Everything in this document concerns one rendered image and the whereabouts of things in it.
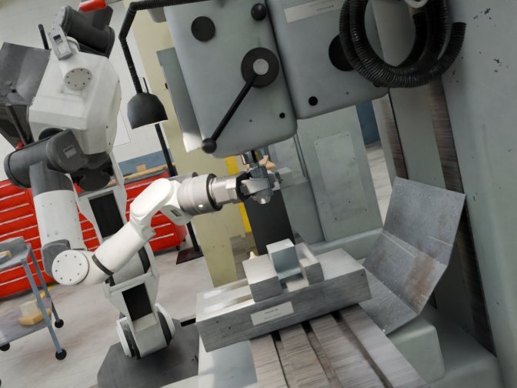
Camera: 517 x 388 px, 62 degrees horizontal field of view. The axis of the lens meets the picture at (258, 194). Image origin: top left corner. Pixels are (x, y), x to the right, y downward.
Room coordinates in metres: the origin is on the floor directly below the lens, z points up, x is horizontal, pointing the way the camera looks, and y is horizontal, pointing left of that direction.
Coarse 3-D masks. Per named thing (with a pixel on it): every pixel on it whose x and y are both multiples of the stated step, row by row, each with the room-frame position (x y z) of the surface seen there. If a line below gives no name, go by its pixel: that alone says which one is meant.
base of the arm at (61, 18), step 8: (64, 8) 1.28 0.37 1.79; (56, 16) 1.31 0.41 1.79; (64, 16) 1.27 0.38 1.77; (56, 24) 1.29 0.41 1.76; (64, 24) 1.27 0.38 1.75; (112, 32) 1.36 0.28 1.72; (112, 40) 1.35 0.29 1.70; (80, 48) 1.30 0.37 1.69; (88, 48) 1.31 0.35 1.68; (104, 48) 1.35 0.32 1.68
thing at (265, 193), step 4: (256, 172) 0.92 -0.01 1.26; (260, 172) 0.92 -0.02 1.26; (264, 172) 0.92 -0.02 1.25; (248, 176) 0.92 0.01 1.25; (252, 176) 0.92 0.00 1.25; (256, 176) 0.92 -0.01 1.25; (260, 176) 0.92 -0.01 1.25; (264, 176) 0.92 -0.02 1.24; (268, 176) 0.93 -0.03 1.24; (268, 188) 0.92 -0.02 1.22; (256, 192) 0.92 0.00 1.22; (260, 192) 0.92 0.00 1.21; (264, 192) 0.92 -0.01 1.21; (268, 192) 0.92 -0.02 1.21; (272, 192) 0.93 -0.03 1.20; (252, 196) 0.93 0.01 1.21; (256, 196) 0.92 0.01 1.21; (260, 196) 0.92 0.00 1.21; (264, 196) 0.92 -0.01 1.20; (268, 196) 0.92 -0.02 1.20
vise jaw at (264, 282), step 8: (264, 256) 0.93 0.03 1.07; (248, 264) 0.91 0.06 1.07; (256, 264) 0.89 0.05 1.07; (264, 264) 0.88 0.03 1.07; (248, 272) 0.86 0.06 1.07; (256, 272) 0.85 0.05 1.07; (264, 272) 0.83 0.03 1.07; (272, 272) 0.82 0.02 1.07; (248, 280) 0.81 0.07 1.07; (256, 280) 0.80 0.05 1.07; (264, 280) 0.80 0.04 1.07; (272, 280) 0.80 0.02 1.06; (256, 288) 0.79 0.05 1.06; (264, 288) 0.80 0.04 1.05; (272, 288) 0.80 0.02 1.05; (280, 288) 0.80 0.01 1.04; (256, 296) 0.79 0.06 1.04; (264, 296) 0.80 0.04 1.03
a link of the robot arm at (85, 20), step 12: (84, 0) 1.33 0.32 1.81; (84, 12) 1.32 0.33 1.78; (96, 12) 1.32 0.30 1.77; (108, 12) 1.35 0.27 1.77; (72, 24) 1.28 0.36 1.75; (84, 24) 1.30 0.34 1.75; (96, 24) 1.32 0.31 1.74; (108, 24) 1.36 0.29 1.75; (72, 36) 1.29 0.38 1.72; (84, 36) 1.30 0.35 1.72; (96, 36) 1.32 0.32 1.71; (96, 48) 1.34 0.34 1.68
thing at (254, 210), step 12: (276, 192) 1.28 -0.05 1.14; (252, 204) 1.28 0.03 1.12; (264, 204) 1.28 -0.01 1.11; (276, 204) 1.28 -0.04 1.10; (252, 216) 1.28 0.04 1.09; (264, 216) 1.28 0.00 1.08; (276, 216) 1.28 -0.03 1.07; (288, 216) 1.28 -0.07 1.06; (252, 228) 1.28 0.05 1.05; (264, 228) 1.28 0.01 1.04; (276, 228) 1.28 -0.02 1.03; (288, 228) 1.28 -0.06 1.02; (264, 240) 1.28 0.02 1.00; (276, 240) 1.28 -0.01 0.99; (264, 252) 1.28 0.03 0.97
